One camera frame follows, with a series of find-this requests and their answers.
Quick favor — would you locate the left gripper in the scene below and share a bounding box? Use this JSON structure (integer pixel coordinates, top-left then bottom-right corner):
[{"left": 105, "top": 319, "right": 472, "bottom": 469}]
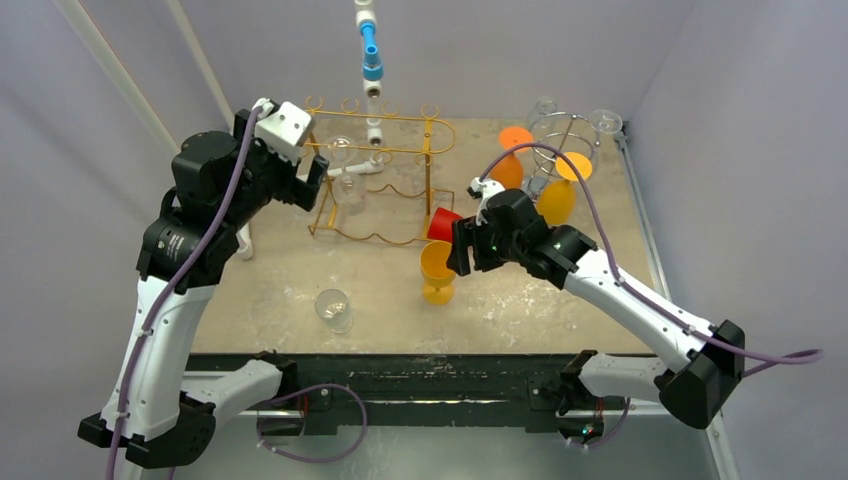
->
[{"left": 222, "top": 110, "right": 325, "bottom": 231}]

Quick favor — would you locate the red plastic goblet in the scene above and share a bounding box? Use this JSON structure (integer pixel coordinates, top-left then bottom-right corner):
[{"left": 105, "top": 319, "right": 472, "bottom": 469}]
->
[{"left": 426, "top": 207, "right": 462, "bottom": 243}]

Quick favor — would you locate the round clear wine glass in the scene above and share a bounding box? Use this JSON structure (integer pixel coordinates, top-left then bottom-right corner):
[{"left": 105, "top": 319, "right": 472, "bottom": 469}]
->
[{"left": 325, "top": 135, "right": 366, "bottom": 216}]

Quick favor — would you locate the orange plastic goblet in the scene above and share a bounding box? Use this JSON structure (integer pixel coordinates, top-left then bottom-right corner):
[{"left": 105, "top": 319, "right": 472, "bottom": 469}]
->
[{"left": 488, "top": 126, "right": 533, "bottom": 189}]

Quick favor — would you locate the yellow plastic goblet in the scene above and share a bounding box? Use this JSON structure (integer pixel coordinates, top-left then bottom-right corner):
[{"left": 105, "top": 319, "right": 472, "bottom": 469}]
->
[
  {"left": 536, "top": 160, "right": 579, "bottom": 226},
  {"left": 419, "top": 240, "right": 456, "bottom": 306}
]

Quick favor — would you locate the patterned clear goblet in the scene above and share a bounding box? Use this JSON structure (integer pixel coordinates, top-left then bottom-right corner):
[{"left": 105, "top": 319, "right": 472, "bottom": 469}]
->
[{"left": 525, "top": 96, "right": 559, "bottom": 142}]

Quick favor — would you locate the clear champagne flute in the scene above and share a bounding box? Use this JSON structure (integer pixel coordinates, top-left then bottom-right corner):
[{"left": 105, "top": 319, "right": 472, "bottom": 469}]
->
[{"left": 587, "top": 109, "right": 624, "bottom": 146}]

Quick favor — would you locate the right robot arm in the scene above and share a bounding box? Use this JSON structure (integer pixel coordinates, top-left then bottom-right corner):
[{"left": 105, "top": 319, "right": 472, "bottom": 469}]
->
[{"left": 446, "top": 189, "right": 746, "bottom": 429}]

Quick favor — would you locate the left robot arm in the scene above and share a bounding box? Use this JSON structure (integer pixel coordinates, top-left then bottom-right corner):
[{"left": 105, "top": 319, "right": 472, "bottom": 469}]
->
[{"left": 78, "top": 99, "right": 329, "bottom": 479}]

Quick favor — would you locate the chrome round glass rack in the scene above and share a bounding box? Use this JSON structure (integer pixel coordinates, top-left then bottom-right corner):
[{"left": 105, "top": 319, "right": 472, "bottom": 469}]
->
[{"left": 519, "top": 111, "right": 601, "bottom": 200}]

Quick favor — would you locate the clear glass near front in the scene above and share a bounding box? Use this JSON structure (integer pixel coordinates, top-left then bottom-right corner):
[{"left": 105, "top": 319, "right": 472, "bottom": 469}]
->
[{"left": 314, "top": 289, "right": 353, "bottom": 334}]

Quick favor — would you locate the blue pipe fitting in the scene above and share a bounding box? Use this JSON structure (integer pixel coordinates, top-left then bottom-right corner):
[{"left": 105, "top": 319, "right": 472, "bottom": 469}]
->
[{"left": 360, "top": 20, "right": 384, "bottom": 81}]

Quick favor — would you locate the black mounting base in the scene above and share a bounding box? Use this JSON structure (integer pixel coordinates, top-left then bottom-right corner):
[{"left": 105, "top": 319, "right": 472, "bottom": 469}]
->
[{"left": 185, "top": 352, "right": 637, "bottom": 439}]

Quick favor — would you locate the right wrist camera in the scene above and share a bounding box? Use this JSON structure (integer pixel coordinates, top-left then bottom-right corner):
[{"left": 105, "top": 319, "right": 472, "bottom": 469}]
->
[{"left": 468, "top": 177, "right": 505, "bottom": 226}]

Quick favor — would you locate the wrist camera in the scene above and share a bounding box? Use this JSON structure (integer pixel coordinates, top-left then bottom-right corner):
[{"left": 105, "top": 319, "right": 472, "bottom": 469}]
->
[
  {"left": 254, "top": 98, "right": 315, "bottom": 167},
  {"left": 468, "top": 177, "right": 505, "bottom": 226}
]

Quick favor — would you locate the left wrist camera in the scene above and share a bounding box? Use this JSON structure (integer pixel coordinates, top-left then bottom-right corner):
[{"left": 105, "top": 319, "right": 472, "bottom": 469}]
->
[{"left": 254, "top": 98, "right": 315, "bottom": 167}]

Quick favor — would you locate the gold wire glass rack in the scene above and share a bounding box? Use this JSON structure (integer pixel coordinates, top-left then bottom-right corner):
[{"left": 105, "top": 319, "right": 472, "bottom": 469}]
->
[{"left": 304, "top": 96, "right": 457, "bottom": 246}]

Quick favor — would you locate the white PVC pipe frame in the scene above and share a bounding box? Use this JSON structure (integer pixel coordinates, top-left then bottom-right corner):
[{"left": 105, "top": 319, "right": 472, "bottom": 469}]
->
[{"left": 55, "top": 0, "right": 387, "bottom": 260}]

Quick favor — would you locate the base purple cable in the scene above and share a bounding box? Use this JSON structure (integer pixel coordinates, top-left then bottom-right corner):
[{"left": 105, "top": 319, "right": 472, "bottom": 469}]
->
[{"left": 254, "top": 377, "right": 371, "bottom": 463}]

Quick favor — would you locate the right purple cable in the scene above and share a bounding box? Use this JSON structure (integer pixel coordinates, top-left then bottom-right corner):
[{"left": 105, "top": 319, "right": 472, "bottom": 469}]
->
[{"left": 478, "top": 142, "right": 825, "bottom": 367}]

